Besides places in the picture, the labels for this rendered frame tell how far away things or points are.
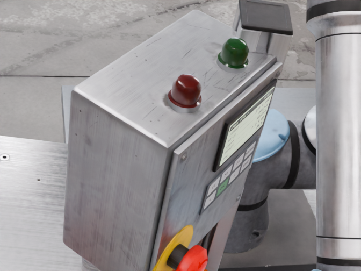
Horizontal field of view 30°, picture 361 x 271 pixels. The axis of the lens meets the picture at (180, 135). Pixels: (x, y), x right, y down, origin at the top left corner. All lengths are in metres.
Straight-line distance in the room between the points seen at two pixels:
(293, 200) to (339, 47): 0.60
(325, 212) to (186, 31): 0.27
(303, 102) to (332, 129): 0.89
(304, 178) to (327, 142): 0.37
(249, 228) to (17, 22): 2.22
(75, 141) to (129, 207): 0.07
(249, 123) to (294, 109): 1.02
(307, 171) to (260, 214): 0.12
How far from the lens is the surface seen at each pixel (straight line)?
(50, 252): 1.21
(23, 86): 2.84
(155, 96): 0.51
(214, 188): 0.60
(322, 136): 0.75
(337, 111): 0.75
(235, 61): 0.55
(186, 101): 0.50
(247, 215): 1.15
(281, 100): 1.61
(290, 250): 1.22
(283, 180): 1.10
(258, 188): 1.11
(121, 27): 3.23
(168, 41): 0.58
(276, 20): 0.59
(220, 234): 0.75
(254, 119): 0.59
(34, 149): 1.38
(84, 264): 0.75
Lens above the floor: 1.80
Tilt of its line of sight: 42 degrees down
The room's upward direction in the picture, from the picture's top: 12 degrees clockwise
